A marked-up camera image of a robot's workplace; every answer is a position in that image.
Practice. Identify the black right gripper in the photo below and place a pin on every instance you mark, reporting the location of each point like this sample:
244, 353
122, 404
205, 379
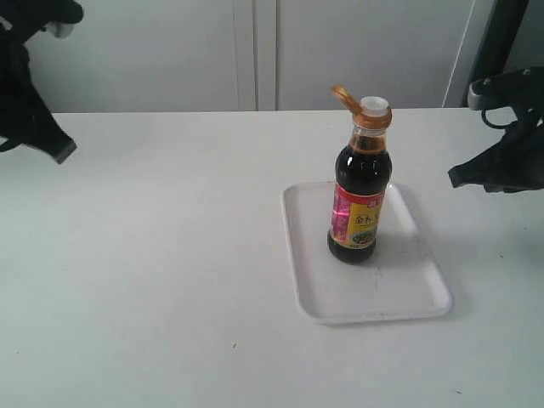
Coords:
515, 163

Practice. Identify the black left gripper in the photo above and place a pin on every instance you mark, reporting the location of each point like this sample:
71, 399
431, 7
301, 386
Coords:
25, 119

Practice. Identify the dark soy sauce bottle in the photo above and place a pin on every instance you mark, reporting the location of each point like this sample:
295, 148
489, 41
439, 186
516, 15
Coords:
362, 171

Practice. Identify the white rectangular plastic tray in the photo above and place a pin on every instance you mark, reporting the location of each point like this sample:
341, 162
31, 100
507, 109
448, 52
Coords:
400, 281

